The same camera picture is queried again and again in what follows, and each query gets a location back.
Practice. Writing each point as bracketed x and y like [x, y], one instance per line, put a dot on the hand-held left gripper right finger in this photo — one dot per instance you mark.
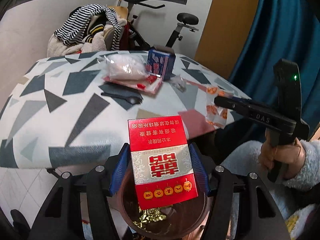
[200, 172]

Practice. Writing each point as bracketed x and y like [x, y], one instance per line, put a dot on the clear bag with white contents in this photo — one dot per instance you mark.
[125, 66]

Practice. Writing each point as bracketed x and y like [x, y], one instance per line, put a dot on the black white striped shirt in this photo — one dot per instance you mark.
[75, 22]

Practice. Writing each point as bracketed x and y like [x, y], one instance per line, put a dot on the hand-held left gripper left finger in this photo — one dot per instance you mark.
[120, 170]

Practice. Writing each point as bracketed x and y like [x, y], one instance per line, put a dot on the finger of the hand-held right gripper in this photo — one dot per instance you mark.
[232, 105]

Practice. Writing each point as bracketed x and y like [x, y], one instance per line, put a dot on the person's right forearm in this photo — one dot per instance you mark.
[311, 165]

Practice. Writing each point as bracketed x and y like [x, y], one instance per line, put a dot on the geometric patterned tablecloth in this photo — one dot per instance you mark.
[75, 120]

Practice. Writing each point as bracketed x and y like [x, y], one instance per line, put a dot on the blue curtain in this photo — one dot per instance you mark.
[287, 17]

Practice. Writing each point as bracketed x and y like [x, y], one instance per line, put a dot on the white fleece coat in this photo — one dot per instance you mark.
[95, 45]

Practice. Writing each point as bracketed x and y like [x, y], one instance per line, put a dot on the blue carton box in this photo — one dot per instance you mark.
[160, 66]

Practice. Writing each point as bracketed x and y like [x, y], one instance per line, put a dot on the pink trash bin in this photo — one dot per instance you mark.
[175, 220]

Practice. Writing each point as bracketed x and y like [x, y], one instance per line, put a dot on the wooden door panel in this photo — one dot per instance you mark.
[225, 30]

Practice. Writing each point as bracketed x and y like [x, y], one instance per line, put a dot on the black caster wheel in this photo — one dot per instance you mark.
[20, 221]

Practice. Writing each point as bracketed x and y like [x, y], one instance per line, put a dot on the person's right hand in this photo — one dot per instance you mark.
[265, 157]

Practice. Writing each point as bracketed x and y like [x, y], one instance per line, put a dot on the small clear plastic bag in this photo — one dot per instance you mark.
[178, 81]

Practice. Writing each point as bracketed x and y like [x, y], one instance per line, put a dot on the wooden chair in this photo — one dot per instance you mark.
[122, 12]

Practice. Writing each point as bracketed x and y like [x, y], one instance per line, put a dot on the red garment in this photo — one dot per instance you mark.
[128, 33]

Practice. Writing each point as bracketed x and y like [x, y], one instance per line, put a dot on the black plastic spoon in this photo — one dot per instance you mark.
[132, 100]

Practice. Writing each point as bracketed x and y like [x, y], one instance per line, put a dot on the light blue fleece pants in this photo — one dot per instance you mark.
[245, 160]

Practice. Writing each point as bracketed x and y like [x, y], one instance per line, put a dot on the dark jacket with yellow stripes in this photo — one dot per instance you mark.
[96, 25]

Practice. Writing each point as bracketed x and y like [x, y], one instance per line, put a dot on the gold foil bag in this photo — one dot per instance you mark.
[150, 216]

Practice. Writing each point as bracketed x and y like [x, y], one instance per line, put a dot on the red cigarette box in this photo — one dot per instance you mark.
[160, 155]

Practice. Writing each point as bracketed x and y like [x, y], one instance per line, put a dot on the black exercise bike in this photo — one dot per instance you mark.
[187, 18]

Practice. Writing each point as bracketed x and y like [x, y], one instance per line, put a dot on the clear wrapper with orange print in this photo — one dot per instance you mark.
[216, 115]

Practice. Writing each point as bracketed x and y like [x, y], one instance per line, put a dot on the red white box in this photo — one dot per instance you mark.
[152, 85]

